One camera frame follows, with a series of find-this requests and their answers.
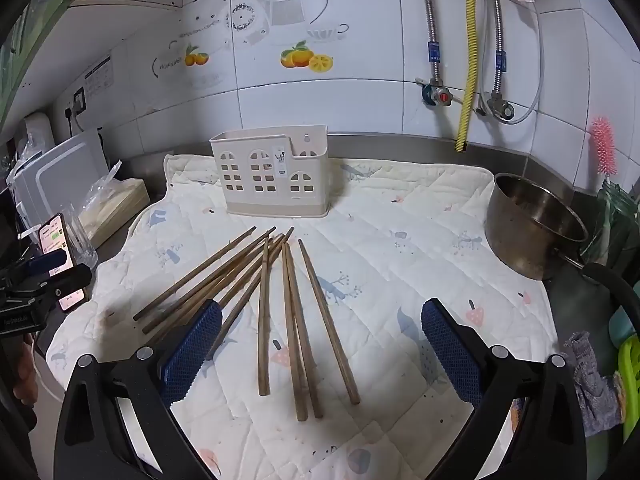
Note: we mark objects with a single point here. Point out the green window frame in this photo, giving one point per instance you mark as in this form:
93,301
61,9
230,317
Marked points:
35,20

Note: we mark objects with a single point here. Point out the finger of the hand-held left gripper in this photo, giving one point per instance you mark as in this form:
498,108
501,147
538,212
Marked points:
47,261
70,282

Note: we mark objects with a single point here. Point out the stainless steel pot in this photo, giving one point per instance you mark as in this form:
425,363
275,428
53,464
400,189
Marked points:
525,230

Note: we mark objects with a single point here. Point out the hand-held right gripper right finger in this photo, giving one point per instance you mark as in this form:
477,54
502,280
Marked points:
450,355

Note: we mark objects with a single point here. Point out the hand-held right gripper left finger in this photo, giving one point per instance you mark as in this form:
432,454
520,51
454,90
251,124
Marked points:
192,352

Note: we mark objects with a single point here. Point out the clear glass cup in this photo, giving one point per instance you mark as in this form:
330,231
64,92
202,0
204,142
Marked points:
82,242

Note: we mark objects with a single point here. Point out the grey cloth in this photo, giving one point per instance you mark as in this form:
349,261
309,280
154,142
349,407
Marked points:
595,390

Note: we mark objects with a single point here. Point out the pink bottle brush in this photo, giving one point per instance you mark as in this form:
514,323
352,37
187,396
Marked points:
604,147

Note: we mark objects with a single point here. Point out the wooden box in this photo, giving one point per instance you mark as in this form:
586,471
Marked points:
122,205

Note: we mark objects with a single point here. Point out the cream plastic utensil holder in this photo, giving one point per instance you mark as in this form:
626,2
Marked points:
260,180

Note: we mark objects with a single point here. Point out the white appliance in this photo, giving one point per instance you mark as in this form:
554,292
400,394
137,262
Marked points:
36,127

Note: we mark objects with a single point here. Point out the clear plastic bag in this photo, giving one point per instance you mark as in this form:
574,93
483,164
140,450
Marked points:
102,187

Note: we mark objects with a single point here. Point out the green translucent plastic bag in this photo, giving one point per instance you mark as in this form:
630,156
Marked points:
615,220

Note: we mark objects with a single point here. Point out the smartphone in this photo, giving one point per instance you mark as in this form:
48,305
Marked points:
57,240

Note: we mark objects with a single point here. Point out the green plastic item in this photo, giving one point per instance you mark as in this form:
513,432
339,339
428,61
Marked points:
631,385

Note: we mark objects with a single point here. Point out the printed quilted mat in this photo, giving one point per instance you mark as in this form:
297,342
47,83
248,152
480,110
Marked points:
380,270

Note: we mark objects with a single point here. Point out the pile of wooden chopsticks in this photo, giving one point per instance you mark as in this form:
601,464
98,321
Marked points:
264,335

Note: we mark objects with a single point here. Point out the white wall label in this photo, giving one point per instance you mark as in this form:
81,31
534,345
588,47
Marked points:
100,77

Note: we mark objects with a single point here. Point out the wall socket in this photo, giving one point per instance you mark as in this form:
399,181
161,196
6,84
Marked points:
76,101

